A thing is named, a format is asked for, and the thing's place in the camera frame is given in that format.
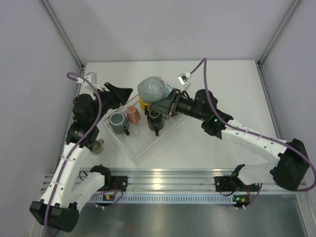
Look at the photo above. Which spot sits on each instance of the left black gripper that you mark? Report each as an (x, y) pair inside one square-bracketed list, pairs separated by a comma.
[(117, 96)]

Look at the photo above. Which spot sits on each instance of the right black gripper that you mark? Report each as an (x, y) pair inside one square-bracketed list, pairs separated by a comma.
[(168, 106)]

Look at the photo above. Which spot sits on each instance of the black mug white interior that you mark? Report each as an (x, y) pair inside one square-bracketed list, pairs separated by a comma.
[(155, 122)]

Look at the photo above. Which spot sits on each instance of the dark grey glazed mug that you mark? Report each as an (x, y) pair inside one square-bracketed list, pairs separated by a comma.
[(153, 89)]

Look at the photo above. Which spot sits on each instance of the yellow enamel mug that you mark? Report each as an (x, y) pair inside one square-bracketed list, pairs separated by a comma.
[(144, 106)]

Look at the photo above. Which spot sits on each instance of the pink coral mug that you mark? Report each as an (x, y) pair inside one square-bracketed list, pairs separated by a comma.
[(133, 115)]

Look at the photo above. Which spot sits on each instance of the dark green cup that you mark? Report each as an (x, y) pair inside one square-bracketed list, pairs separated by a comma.
[(119, 123)]

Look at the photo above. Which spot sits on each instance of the olive beige small mug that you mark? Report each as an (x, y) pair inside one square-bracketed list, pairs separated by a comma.
[(97, 146)]

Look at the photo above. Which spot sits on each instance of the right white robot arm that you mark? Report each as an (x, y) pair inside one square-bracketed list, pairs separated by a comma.
[(286, 163)]

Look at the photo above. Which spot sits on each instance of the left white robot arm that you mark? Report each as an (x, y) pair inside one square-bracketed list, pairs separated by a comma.
[(60, 205)]

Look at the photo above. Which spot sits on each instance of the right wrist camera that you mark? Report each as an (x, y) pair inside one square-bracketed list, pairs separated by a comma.
[(184, 80)]

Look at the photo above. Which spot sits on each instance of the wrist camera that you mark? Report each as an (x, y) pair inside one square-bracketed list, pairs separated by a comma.
[(92, 78), (184, 80)]

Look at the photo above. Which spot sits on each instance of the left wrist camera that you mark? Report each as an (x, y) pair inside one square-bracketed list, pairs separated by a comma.
[(92, 78)]

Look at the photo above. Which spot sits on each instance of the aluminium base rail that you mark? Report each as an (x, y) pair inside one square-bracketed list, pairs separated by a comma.
[(147, 180)]

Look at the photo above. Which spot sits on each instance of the perforated cable duct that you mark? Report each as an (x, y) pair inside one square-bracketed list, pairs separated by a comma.
[(165, 199)]

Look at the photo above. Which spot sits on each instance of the left aluminium frame post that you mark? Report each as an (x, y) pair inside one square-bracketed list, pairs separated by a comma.
[(59, 27)]

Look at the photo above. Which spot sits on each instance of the aluminium frame post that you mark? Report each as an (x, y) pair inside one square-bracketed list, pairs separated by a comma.
[(59, 27), (294, 5)]

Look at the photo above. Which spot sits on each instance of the right aluminium frame post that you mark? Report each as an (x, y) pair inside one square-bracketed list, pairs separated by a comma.
[(294, 5)]

